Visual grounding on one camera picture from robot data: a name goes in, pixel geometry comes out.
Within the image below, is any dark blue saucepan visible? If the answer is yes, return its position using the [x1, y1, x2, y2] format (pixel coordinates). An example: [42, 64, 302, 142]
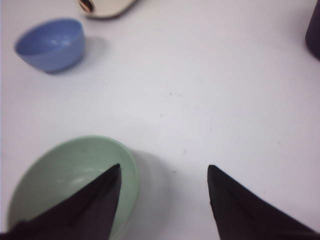
[305, 0, 320, 60]

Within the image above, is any cream two-slot toaster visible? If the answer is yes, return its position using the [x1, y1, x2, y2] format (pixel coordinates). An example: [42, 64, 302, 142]
[77, 0, 137, 19]

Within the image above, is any green bowl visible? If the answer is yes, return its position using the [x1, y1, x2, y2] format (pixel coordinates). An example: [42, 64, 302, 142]
[6, 136, 140, 240]

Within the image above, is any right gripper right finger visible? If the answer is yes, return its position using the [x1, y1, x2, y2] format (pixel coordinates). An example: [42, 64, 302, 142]
[207, 165, 320, 240]

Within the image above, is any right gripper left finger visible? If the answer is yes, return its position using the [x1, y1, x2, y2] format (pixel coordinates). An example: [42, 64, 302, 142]
[0, 164, 122, 240]

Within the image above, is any blue bowl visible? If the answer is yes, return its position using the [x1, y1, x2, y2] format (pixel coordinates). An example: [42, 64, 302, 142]
[14, 18, 85, 73]

